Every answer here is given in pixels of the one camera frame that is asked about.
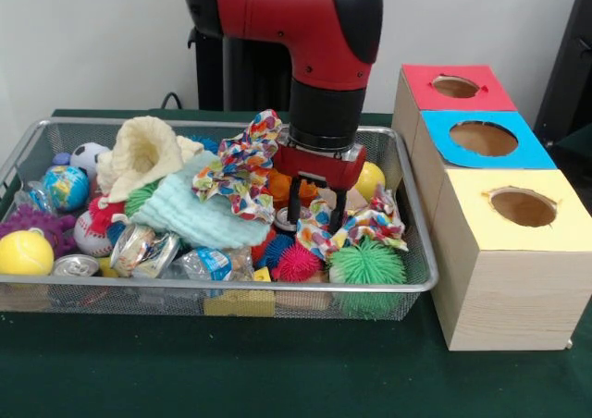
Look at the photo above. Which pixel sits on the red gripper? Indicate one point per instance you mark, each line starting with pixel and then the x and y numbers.
pixel 319 165

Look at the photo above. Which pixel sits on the polka dot cloth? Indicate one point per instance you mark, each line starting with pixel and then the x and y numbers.
pixel 375 224

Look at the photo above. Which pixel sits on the heart print cloth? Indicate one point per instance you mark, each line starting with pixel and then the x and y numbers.
pixel 245 164

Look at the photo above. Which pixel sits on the light teal waffle cloth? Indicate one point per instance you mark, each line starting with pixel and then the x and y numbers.
pixel 199 215

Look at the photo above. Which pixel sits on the cream waffle cloth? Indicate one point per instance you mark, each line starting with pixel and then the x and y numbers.
pixel 139 154

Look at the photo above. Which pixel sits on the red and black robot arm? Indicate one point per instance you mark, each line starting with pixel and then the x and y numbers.
pixel 305 20

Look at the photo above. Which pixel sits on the wooden box with three holes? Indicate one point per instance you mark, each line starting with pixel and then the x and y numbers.
pixel 509 288

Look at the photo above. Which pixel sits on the pink spiky ball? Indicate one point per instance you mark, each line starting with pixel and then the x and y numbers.
pixel 298 261

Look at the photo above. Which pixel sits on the small yellow ball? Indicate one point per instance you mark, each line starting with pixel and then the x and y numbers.
pixel 375 179

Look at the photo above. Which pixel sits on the green spiky ball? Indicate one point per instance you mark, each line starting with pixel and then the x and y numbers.
pixel 367 265

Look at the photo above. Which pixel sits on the dark green tablecloth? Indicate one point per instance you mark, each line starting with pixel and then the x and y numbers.
pixel 277 372

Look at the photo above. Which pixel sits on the blue globe ball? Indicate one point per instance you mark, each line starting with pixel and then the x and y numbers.
pixel 65 187

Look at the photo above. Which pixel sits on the black panel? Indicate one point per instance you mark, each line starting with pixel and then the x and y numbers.
pixel 572 67

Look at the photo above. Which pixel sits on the large yellow ball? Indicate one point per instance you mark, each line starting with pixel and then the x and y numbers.
pixel 25 252

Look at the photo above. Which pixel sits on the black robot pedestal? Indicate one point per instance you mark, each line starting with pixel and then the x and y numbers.
pixel 240 76

